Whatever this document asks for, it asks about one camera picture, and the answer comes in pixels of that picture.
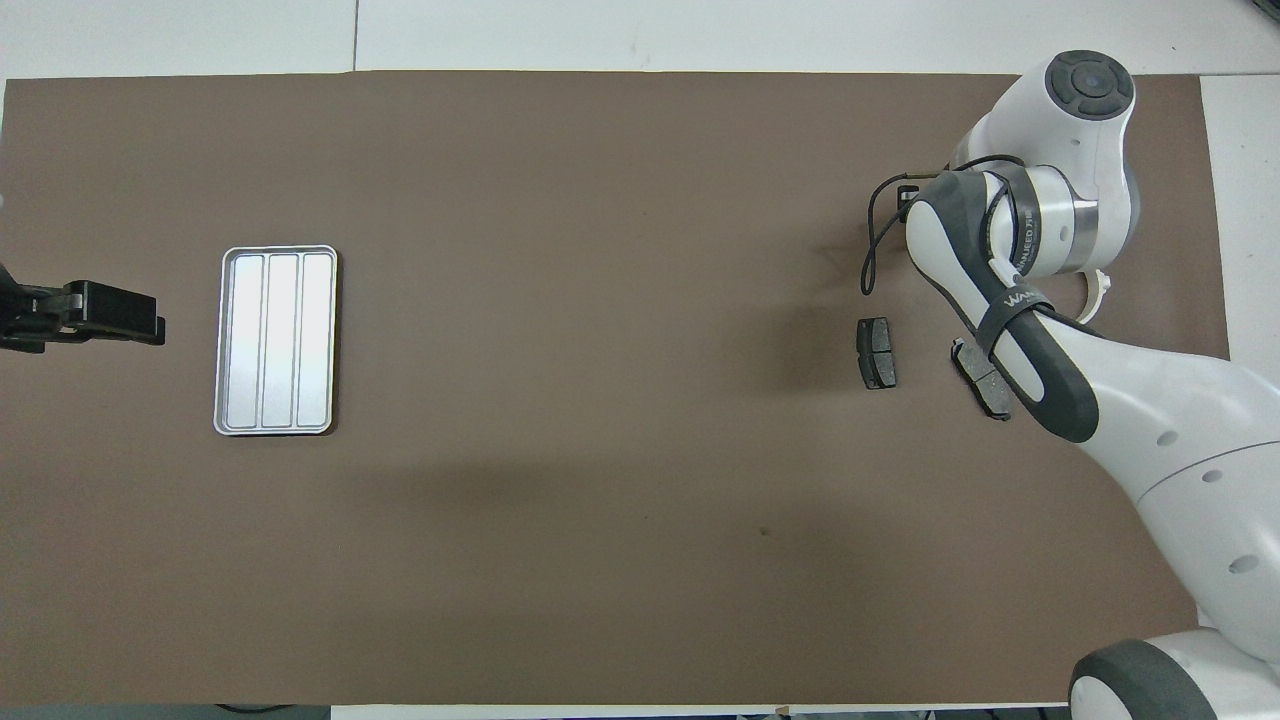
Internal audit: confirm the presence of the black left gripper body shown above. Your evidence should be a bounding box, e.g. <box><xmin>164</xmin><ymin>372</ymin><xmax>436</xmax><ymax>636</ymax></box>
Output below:
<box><xmin>0</xmin><ymin>265</ymin><xmax>69</xmax><ymax>341</ymax></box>

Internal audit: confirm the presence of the silver metal tray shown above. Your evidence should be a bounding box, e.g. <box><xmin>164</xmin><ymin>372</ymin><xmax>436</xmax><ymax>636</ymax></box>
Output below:
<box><xmin>213</xmin><ymin>245</ymin><xmax>339</xmax><ymax>437</ymax></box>

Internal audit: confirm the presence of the short dark brake pad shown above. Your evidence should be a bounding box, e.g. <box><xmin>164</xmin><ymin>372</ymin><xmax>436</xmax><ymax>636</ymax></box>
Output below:
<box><xmin>855</xmin><ymin>317</ymin><xmax>898</xmax><ymax>391</ymax></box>

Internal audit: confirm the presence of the long dark brake pad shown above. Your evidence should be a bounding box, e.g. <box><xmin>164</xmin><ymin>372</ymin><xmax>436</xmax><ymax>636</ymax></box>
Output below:
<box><xmin>949</xmin><ymin>338</ymin><xmax>1013</xmax><ymax>422</ymax></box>

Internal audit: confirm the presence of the brown table mat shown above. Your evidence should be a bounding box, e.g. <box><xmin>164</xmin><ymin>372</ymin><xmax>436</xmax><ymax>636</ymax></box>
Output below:
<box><xmin>0</xmin><ymin>70</ymin><xmax>1231</xmax><ymax>706</ymax></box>

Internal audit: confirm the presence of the white semicircular plastic bracket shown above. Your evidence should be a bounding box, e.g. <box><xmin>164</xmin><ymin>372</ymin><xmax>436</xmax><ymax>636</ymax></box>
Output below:
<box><xmin>1075</xmin><ymin>268</ymin><xmax>1113</xmax><ymax>326</ymax></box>

